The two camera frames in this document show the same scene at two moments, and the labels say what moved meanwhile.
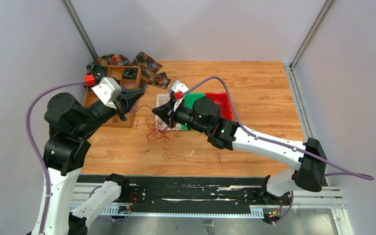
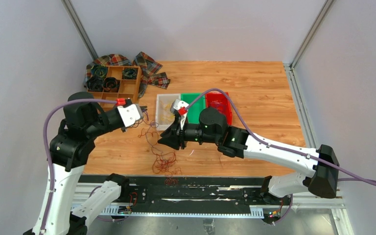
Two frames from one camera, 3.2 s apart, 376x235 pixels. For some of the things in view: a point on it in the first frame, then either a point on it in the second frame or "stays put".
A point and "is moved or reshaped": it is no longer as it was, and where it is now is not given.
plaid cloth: x=148 y=68 stays put
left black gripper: x=133 y=95 -> x=143 y=107
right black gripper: x=162 y=112 -> x=173 y=137
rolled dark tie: x=129 y=73 stays put
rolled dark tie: x=100 y=69 stays put
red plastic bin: x=221 y=99 stays put
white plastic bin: x=160 y=125 stays put
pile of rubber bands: x=159 y=131 is moved or reshaped
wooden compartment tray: x=127 y=77 stays put
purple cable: x=125 y=96 -> x=152 y=124
